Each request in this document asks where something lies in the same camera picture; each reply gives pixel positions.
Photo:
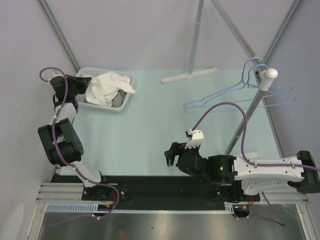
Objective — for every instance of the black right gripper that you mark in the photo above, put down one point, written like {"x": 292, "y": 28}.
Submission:
{"x": 177, "y": 149}

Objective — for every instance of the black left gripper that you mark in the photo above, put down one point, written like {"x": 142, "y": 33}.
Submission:
{"x": 83, "y": 83}

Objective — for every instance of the white t shirt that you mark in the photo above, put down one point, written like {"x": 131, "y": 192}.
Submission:
{"x": 104, "y": 87}

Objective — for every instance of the grey t shirt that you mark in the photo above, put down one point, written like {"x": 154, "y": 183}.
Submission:
{"x": 118, "y": 100}

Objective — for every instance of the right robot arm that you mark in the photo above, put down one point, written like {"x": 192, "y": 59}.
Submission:
{"x": 257, "y": 176}

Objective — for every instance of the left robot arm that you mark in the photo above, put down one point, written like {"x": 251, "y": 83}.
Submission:
{"x": 59, "y": 139}

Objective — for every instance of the white plastic basket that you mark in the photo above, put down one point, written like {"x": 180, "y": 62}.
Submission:
{"x": 93, "y": 72}

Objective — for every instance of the grey clothes rack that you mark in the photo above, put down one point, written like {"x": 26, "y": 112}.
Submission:
{"x": 255, "y": 74}

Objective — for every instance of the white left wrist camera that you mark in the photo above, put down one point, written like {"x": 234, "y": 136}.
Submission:
{"x": 53, "y": 75}

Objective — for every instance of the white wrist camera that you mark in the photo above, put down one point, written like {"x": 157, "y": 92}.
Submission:
{"x": 53, "y": 75}
{"x": 195, "y": 138}

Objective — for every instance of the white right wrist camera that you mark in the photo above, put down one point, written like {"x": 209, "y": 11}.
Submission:
{"x": 195, "y": 138}

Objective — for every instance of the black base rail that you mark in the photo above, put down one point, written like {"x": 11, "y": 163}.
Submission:
{"x": 175, "y": 193}

